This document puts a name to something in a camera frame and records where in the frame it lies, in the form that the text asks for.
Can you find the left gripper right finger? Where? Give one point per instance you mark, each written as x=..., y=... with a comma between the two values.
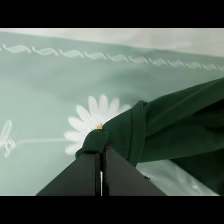
x=126, y=178

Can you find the dark green shirt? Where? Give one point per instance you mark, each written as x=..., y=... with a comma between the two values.
x=173, y=130

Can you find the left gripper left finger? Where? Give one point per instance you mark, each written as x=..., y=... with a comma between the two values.
x=78, y=178

